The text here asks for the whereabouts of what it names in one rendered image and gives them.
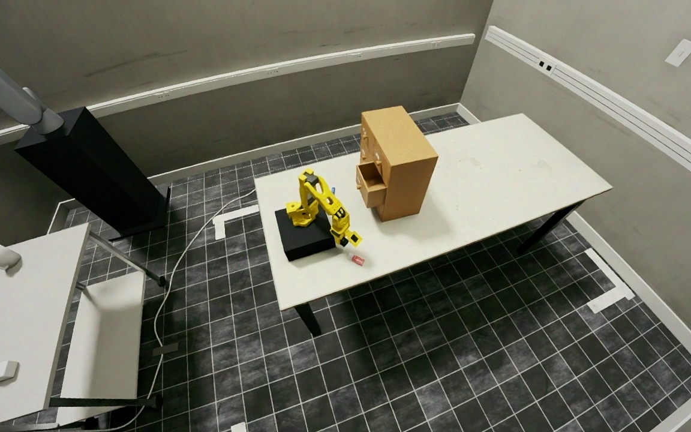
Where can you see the red and white eraser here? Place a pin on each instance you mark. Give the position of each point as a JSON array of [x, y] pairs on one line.
[[355, 259]]

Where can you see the brown wooden chest of drawers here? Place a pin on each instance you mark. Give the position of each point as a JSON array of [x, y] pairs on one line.
[[411, 157]]

